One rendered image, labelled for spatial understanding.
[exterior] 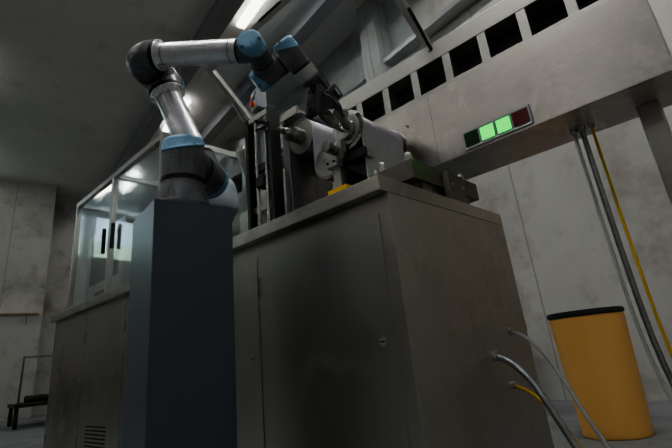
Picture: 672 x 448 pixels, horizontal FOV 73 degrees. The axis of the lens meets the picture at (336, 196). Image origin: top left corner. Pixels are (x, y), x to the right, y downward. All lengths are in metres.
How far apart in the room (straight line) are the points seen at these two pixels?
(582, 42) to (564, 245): 2.85
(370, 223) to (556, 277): 3.35
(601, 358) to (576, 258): 1.68
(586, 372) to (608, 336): 0.21
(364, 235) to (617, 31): 0.99
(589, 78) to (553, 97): 0.11
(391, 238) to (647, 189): 3.22
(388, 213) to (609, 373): 1.86
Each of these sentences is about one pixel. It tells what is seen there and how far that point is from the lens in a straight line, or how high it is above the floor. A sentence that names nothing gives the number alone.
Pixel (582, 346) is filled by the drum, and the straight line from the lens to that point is 2.72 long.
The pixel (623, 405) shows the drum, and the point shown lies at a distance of 2.76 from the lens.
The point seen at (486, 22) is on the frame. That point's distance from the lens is 1.88.
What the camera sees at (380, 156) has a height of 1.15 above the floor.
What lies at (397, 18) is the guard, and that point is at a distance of 2.02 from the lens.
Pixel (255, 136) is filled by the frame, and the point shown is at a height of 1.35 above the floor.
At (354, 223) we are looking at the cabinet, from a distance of 1.15.
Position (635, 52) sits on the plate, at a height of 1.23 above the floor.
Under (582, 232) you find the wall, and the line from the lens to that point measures 4.27.
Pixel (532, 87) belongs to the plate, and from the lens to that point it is 1.68.
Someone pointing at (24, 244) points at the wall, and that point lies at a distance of 12.33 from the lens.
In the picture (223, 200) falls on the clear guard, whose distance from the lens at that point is 2.40.
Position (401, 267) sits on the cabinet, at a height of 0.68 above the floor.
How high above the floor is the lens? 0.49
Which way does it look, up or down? 20 degrees up
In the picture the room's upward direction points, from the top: 6 degrees counter-clockwise
